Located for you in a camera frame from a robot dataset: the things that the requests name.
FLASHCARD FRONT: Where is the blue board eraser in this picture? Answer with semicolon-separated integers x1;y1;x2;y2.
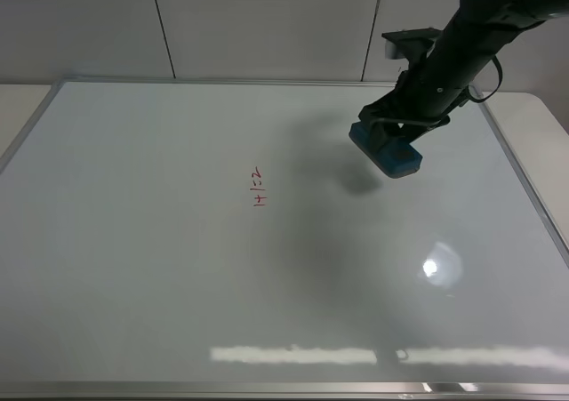
349;122;422;179

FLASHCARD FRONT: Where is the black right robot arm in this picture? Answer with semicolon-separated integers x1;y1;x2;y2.
359;0;568;148

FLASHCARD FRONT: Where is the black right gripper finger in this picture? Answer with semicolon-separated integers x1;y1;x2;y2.
365;123;400;155
392;123;432;143

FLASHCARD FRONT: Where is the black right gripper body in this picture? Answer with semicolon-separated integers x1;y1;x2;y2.
358;69;471;130

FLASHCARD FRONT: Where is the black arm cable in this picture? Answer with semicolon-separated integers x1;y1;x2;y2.
466;56;504;105

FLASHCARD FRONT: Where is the white board with aluminium frame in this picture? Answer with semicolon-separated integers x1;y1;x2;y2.
1;80;568;400

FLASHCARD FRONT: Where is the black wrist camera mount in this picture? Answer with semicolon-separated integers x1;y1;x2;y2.
381;28;442;61

